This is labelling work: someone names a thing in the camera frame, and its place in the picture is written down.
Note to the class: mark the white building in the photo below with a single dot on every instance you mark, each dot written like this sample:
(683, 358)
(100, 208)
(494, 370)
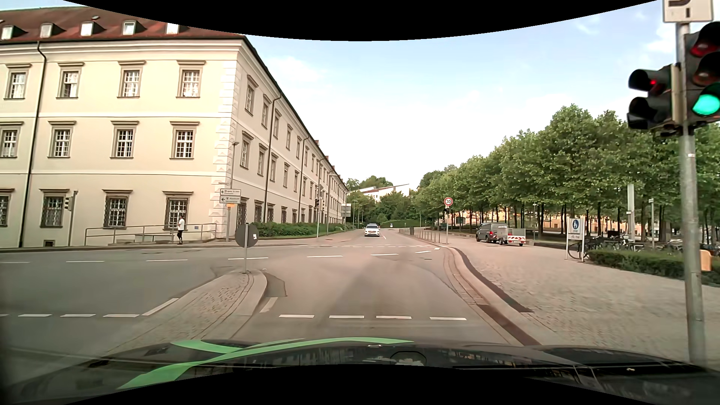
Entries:
(382, 190)

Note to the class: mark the white car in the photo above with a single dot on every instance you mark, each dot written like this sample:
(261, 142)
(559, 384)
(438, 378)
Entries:
(372, 229)

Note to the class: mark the low bushes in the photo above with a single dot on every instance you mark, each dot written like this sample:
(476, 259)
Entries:
(292, 229)

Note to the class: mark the metal railing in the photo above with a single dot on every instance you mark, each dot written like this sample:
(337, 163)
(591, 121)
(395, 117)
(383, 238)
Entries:
(424, 235)
(146, 232)

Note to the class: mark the grey asphalt road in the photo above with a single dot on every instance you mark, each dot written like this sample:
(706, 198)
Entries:
(360, 281)

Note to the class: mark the dark van with trailer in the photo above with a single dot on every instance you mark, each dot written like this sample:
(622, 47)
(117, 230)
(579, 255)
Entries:
(498, 233)

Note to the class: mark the car's own bonnet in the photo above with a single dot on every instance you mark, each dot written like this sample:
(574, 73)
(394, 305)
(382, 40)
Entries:
(349, 360)

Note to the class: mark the cobbled traffic island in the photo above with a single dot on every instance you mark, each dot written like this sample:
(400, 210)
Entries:
(219, 304)

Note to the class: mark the person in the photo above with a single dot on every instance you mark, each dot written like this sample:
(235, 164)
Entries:
(180, 229)

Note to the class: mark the row of trees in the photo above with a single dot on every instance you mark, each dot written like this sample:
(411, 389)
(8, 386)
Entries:
(562, 163)

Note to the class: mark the blue and white sign board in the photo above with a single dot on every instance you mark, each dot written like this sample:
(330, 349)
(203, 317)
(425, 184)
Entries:
(575, 228)

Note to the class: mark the large cream building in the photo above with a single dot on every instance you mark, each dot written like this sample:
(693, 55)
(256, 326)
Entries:
(140, 135)

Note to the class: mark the cobbled pavement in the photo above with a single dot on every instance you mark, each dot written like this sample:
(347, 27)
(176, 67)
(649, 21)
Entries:
(590, 298)

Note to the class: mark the row of parked bicycles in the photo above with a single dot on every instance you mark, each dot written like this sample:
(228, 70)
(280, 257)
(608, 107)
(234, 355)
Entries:
(619, 244)

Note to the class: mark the grey pole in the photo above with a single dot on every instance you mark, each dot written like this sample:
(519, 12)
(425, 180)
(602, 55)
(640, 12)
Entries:
(630, 211)

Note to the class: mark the low hedge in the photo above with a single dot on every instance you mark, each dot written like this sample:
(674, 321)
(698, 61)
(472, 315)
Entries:
(647, 262)

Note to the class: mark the traffic light on grey pole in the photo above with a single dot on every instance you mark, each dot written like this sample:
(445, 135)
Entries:
(691, 225)

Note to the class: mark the speed limit sign on post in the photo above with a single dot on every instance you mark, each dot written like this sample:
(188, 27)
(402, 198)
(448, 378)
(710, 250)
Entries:
(448, 203)

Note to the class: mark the round sign on post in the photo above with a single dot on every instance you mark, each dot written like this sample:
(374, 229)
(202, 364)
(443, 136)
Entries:
(246, 236)

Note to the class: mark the direction signs on lamp post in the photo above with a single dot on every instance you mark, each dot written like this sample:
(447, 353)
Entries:
(230, 196)

